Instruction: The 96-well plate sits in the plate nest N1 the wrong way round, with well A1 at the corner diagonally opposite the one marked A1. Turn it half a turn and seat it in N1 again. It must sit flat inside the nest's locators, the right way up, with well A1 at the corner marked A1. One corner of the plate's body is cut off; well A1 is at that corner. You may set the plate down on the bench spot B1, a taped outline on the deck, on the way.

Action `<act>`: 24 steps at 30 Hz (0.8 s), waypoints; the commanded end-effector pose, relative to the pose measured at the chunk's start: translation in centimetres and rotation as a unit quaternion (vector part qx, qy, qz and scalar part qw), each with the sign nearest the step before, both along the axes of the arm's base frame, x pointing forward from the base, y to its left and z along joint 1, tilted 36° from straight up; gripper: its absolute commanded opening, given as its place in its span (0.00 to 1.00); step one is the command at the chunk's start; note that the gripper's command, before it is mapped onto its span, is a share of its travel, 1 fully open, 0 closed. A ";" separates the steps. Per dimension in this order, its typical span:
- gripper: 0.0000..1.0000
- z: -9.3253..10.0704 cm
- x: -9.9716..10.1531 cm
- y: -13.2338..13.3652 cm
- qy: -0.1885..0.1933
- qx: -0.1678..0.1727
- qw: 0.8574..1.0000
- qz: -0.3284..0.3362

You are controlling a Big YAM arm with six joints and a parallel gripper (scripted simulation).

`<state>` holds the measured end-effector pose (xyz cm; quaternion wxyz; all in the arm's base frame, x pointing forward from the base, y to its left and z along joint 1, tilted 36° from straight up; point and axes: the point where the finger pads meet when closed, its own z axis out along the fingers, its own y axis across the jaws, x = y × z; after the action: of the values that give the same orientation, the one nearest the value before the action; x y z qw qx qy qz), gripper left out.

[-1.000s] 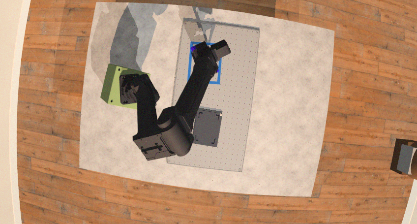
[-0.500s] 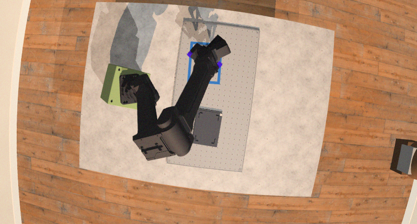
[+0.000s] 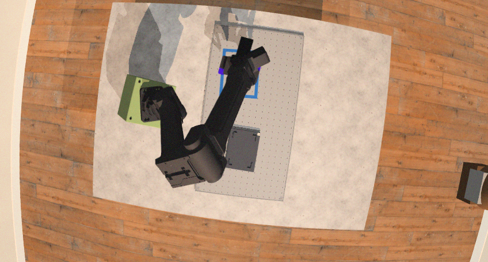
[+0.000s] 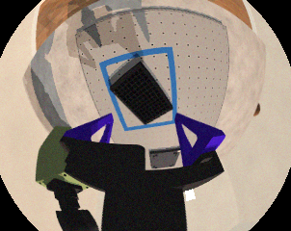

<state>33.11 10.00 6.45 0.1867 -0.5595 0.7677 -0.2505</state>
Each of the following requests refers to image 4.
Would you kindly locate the blue taped rectangle outline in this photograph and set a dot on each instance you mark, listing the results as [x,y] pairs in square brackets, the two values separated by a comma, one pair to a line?
[136,54]

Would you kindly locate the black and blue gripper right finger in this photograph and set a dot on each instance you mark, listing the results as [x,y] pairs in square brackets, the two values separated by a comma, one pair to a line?
[209,138]

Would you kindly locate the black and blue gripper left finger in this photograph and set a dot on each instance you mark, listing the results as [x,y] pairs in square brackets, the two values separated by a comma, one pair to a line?
[85,131]

